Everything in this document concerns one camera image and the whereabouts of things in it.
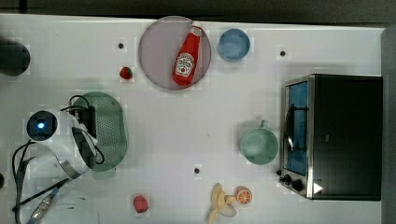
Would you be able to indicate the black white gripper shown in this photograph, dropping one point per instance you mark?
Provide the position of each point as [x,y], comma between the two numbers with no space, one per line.
[84,121]

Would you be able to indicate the mint green oval strainer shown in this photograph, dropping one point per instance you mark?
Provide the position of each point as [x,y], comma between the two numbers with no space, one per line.
[111,130]

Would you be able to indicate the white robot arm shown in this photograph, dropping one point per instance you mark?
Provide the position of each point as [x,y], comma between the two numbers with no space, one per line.
[60,148]

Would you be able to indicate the red strawberry toy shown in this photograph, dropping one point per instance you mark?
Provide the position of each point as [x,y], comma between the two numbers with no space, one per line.
[126,73]

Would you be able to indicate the black cylindrical holder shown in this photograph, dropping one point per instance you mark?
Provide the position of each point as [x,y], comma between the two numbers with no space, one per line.
[14,59]

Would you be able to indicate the pink red fruit toy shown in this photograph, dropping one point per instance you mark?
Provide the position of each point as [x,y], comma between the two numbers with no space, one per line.
[141,205]

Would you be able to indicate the grey round plate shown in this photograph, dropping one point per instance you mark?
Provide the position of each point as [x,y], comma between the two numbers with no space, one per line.
[158,50]

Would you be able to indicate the red ketchup bottle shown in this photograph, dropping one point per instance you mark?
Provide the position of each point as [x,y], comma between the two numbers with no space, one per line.
[187,57]

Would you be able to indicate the peeled banana toy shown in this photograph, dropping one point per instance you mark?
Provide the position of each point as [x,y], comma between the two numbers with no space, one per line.
[221,204]

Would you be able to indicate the blue bowl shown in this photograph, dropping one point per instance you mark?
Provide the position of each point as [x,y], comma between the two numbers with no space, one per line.
[234,45]

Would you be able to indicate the mint green cup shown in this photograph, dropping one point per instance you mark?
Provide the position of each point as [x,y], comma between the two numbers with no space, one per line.
[259,145]

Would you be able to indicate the orange half toy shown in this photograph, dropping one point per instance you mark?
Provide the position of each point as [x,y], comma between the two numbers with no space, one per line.
[243,195]

